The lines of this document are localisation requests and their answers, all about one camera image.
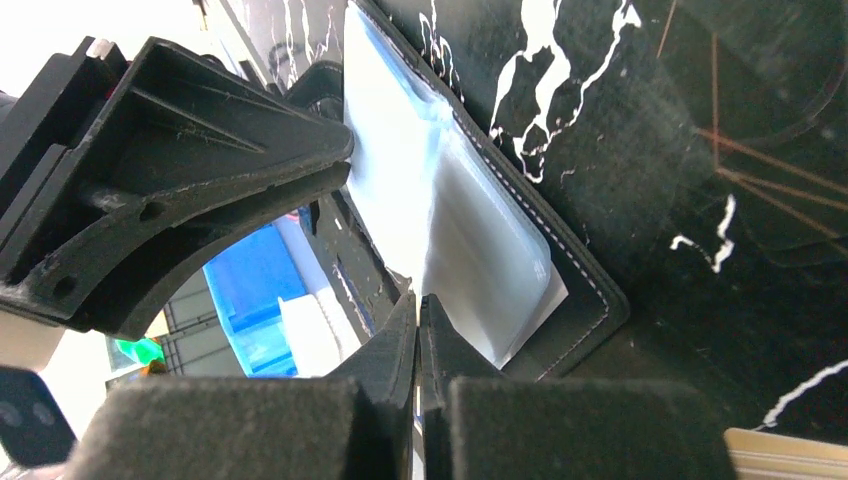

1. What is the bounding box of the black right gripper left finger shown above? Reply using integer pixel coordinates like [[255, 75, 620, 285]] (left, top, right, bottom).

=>
[[65, 294, 418, 479]]

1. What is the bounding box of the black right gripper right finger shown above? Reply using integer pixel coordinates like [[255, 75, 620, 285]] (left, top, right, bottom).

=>
[[419, 294, 736, 479]]

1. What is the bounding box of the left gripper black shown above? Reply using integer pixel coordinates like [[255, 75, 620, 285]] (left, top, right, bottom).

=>
[[1, 37, 354, 340]]

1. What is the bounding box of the orange object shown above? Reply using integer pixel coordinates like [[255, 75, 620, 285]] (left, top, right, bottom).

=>
[[723, 428, 847, 479]]

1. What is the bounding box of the blue bin under table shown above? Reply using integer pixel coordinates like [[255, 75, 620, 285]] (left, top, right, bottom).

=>
[[202, 224, 308, 378]]

